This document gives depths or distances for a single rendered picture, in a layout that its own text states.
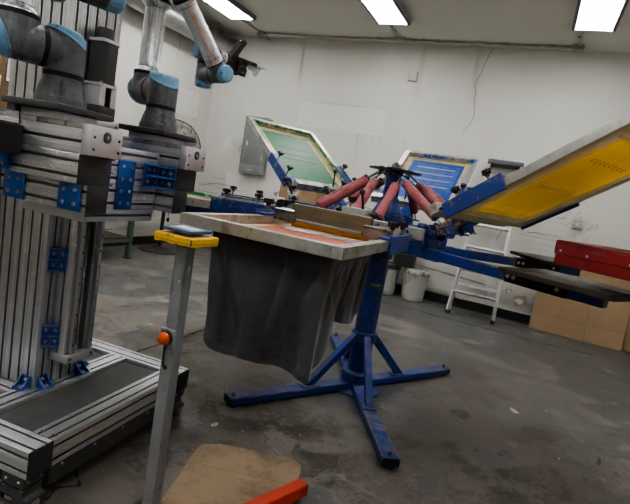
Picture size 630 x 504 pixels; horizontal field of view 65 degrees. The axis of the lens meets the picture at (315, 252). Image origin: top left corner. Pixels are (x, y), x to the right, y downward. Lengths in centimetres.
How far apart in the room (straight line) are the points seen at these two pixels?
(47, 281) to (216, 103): 577
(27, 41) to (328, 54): 543
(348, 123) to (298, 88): 88
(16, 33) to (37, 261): 79
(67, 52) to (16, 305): 95
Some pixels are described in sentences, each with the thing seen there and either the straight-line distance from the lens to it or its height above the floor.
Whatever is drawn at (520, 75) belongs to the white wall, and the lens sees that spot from 626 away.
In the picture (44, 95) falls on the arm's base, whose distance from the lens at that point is 175.
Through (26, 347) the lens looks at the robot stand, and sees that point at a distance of 216.
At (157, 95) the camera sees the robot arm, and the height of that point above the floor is 139.
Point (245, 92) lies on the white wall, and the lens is 732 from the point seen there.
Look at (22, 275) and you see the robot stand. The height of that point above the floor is 64.
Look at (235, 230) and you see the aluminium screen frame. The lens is 157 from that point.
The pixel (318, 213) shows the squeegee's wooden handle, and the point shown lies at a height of 104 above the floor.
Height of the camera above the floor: 115
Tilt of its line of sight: 8 degrees down
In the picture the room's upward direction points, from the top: 10 degrees clockwise
